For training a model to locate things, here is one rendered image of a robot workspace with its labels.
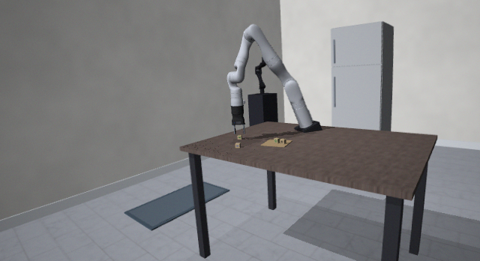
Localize tan flat mat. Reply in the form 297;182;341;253
262;139;292;147

